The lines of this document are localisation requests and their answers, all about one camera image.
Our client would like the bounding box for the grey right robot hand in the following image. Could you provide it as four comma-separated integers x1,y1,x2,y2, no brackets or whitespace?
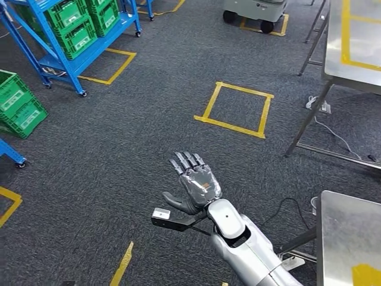
161,151,223,216

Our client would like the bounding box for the blue metal shelf rack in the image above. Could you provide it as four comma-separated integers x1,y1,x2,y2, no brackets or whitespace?
0,138,27,169
144,0,155,21
0,0,142,98

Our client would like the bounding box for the yellow floor tape square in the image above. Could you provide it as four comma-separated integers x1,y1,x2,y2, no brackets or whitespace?
109,241,134,286

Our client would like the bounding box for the white wheeled robot cart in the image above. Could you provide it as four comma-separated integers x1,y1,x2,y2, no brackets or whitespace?
223,0,289,35

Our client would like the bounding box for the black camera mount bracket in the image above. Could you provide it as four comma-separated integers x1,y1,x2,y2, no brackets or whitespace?
150,214,214,238

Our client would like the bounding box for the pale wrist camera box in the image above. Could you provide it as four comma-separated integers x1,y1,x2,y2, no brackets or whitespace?
152,208,171,221

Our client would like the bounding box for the thin black cable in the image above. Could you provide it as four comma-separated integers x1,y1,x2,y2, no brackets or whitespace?
262,197,312,231

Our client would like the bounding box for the long white cable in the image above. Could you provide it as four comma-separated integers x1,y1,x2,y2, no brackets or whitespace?
306,95,362,161

